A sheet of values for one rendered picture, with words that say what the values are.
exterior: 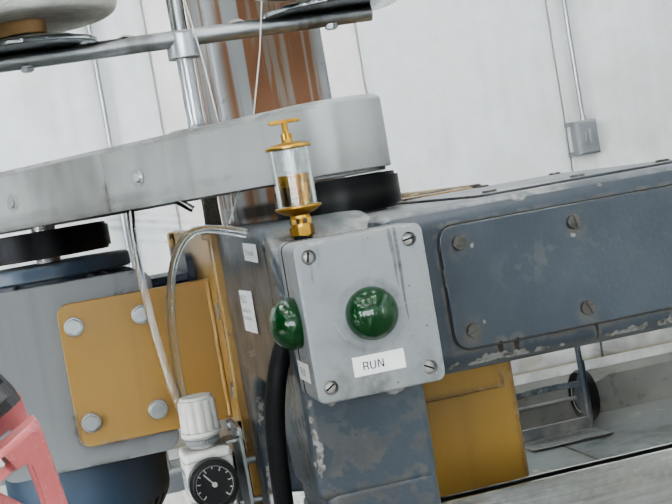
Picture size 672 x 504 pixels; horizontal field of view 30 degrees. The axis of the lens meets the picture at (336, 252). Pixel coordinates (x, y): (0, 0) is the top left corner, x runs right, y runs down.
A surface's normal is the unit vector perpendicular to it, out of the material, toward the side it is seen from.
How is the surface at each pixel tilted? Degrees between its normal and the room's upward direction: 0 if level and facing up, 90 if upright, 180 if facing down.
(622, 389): 90
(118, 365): 90
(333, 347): 90
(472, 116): 90
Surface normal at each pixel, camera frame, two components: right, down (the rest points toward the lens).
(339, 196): 0.06, 0.04
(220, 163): -0.60, 0.14
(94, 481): 0.28, 0.02
